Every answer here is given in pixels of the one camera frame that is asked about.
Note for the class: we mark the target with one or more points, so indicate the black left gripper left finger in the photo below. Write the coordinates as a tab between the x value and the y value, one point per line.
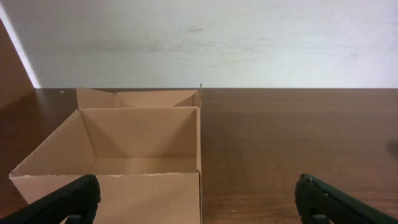
76	202

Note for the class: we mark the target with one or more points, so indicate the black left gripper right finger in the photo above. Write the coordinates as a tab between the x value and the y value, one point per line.
319	202

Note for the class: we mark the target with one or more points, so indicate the brown cardboard box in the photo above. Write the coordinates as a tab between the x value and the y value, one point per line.
142	146

